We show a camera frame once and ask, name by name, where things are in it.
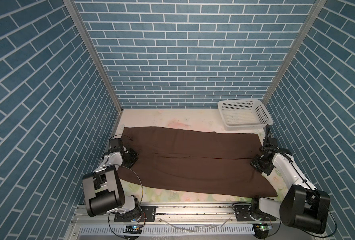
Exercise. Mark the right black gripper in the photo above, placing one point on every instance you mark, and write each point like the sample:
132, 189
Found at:
266, 171

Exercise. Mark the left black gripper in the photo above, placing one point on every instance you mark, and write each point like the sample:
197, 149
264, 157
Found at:
134, 156

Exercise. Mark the brown trousers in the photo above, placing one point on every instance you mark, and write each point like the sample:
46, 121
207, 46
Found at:
192, 161

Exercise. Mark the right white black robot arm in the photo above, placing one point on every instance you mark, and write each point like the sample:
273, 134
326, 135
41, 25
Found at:
304, 207

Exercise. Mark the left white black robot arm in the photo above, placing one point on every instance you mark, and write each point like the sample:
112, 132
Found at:
104, 194

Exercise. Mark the white plastic perforated basket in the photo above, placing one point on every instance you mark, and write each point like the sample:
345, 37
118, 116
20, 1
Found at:
246, 114

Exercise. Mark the right green circuit board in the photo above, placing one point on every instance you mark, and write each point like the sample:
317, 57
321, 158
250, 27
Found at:
262, 228

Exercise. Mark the green circuit board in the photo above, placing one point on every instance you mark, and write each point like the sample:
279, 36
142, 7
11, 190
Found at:
262, 228
137, 230

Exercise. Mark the left green circuit board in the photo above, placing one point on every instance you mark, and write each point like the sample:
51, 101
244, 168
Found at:
137, 230

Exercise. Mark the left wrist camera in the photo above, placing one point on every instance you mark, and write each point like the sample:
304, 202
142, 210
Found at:
116, 145

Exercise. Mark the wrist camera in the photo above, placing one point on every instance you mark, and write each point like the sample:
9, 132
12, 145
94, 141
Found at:
116, 145
270, 142

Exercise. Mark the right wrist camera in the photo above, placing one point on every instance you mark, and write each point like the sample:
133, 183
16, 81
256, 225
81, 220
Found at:
270, 142

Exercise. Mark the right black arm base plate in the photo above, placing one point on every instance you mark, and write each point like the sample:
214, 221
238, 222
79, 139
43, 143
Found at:
243, 214

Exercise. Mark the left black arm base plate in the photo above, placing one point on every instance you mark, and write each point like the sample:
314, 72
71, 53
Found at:
142, 214

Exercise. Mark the aluminium front mounting rail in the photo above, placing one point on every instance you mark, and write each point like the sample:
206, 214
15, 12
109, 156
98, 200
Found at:
174, 213

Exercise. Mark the white slotted cable duct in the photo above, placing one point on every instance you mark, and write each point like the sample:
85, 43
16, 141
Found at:
166, 231

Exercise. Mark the right aluminium corner post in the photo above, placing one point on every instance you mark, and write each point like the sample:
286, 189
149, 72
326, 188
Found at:
305, 28

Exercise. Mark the aluminium corner post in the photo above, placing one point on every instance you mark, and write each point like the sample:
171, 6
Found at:
305, 28
80, 26

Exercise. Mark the left aluminium corner post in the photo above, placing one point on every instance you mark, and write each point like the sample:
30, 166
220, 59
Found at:
80, 26

